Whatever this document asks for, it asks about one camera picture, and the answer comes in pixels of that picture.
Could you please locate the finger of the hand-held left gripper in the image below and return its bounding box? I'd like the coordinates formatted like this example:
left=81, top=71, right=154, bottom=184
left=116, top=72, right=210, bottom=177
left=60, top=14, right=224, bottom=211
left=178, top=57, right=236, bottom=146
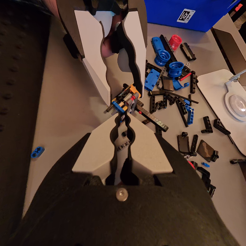
left=74, top=10, right=112, bottom=106
left=118, top=11, right=148, bottom=99

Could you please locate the grey desk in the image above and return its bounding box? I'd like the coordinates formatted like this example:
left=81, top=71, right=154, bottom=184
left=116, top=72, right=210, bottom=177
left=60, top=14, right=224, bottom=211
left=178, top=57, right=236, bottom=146
left=23, top=12, right=246, bottom=246

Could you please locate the black curved toy panel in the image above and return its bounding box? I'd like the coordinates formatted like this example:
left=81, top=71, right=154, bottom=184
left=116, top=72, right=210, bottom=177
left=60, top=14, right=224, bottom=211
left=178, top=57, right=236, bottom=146
left=180, top=43, right=197, bottom=61

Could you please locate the person's left hand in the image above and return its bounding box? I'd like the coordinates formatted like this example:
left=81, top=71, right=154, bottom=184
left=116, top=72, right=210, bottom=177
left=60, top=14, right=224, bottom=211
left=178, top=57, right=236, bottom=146
left=101, top=16, right=123, bottom=58

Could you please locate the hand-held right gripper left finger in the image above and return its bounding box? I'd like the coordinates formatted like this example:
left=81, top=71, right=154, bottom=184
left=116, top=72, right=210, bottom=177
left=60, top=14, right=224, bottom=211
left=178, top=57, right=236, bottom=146
left=71, top=113, right=118, bottom=185

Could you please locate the white book stand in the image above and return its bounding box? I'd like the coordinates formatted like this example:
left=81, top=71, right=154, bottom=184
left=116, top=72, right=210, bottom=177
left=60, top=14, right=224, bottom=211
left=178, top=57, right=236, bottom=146
left=197, top=69, right=246, bottom=156

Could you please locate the thin dark grey liftarm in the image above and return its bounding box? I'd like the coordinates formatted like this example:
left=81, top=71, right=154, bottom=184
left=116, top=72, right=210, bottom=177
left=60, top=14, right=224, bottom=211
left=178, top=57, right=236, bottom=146
left=116, top=143, right=131, bottom=152

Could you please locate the blue toy wheel hub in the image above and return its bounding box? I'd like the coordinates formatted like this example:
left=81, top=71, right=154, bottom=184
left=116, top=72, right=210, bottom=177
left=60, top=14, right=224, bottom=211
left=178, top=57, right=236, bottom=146
left=154, top=50, right=171, bottom=66
left=169, top=61, right=185, bottom=78

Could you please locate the black toy bracket frame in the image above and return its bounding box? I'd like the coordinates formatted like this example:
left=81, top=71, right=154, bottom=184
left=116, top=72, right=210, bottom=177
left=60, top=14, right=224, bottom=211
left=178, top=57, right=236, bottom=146
left=196, top=166, right=216, bottom=198

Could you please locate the toy brick assembly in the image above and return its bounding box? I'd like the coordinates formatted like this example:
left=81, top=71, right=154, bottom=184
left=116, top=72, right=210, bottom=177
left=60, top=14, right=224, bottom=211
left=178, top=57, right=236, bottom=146
left=105, top=83, right=169, bottom=133

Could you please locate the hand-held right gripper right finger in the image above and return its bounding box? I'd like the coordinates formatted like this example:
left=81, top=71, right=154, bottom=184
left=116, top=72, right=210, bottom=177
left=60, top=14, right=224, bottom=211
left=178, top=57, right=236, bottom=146
left=120, top=112, right=174, bottom=185

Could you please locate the blue curved toy panel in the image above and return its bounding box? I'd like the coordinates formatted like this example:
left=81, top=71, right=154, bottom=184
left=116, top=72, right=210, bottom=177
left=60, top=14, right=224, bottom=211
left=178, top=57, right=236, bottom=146
left=172, top=78, right=189, bottom=91

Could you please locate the heap of black blue beams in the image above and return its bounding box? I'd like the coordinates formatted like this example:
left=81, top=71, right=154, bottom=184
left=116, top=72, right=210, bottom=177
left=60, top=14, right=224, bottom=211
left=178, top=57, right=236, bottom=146
left=144, top=35, right=199, bottom=128

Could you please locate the black dotted floor mat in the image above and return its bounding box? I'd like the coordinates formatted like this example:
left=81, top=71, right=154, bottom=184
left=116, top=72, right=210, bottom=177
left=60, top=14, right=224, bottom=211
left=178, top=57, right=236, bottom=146
left=0, top=0, right=51, bottom=240

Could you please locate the black hinged toy panel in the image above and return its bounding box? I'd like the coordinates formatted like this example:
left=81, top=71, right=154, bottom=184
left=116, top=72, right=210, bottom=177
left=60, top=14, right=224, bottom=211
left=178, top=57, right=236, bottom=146
left=196, top=140, right=219, bottom=163
left=177, top=132, right=197, bottom=156

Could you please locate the blue storage bin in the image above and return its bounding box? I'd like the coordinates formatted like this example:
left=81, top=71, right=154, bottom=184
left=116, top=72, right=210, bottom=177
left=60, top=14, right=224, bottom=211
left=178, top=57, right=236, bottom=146
left=144, top=0, right=240, bottom=33

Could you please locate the black angled toy beam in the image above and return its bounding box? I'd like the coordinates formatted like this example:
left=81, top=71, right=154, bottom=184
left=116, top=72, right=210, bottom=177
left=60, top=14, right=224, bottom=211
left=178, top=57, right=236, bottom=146
left=213, top=118, right=231, bottom=135
left=201, top=116, right=213, bottom=134

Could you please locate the blue toy connector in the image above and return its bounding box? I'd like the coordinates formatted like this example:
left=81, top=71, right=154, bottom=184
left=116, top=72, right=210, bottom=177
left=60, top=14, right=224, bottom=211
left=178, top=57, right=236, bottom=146
left=111, top=101, right=126, bottom=113
left=30, top=146, right=45, bottom=158

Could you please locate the blue flat toy panel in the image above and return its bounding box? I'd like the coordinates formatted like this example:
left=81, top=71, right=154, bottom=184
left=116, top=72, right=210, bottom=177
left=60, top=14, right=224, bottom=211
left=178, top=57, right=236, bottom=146
left=144, top=69, right=161, bottom=91

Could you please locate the blue long toy panel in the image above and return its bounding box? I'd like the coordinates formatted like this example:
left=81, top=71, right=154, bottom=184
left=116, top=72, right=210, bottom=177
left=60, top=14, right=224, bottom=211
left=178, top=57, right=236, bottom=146
left=151, top=37, right=165, bottom=53

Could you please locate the black thin toy beam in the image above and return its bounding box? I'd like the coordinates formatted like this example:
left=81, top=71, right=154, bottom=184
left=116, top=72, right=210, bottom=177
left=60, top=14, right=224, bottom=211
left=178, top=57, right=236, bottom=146
left=190, top=135, right=199, bottom=153

